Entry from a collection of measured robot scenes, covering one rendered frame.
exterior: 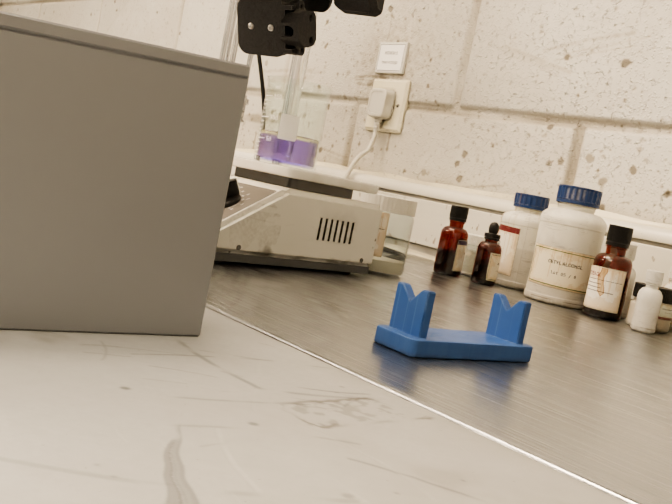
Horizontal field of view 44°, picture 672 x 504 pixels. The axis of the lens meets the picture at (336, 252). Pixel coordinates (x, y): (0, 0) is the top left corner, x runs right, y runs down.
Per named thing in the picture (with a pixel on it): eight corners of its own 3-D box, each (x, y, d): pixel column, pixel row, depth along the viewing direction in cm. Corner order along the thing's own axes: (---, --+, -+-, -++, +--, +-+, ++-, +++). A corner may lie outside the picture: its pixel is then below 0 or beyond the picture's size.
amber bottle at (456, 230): (432, 272, 101) (447, 203, 100) (432, 270, 104) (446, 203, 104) (460, 278, 101) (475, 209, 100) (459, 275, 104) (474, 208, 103)
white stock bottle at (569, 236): (523, 293, 98) (547, 183, 97) (586, 306, 96) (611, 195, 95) (522, 298, 91) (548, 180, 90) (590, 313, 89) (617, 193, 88)
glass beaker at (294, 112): (329, 179, 80) (347, 91, 79) (276, 169, 76) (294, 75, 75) (285, 171, 85) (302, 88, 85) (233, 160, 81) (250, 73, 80)
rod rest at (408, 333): (410, 358, 44) (424, 292, 44) (370, 341, 47) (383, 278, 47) (532, 363, 51) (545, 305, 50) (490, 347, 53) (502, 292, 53)
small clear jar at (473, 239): (475, 274, 111) (483, 235, 111) (497, 281, 107) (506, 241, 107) (447, 270, 109) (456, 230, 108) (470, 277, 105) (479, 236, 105)
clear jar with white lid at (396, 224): (373, 267, 92) (387, 195, 91) (414, 279, 87) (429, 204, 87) (334, 263, 87) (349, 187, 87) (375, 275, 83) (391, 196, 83)
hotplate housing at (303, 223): (205, 264, 66) (224, 163, 65) (117, 233, 75) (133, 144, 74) (386, 279, 82) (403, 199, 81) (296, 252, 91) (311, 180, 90)
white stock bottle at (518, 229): (536, 290, 106) (556, 200, 105) (540, 295, 99) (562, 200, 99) (486, 279, 107) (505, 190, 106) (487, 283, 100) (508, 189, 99)
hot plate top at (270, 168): (291, 178, 71) (293, 167, 71) (206, 160, 79) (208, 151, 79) (382, 195, 80) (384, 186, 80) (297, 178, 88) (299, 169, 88)
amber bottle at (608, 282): (590, 312, 90) (611, 224, 90) (625, 321, 88) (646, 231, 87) (575, 312, 87) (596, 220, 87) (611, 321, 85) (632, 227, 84)
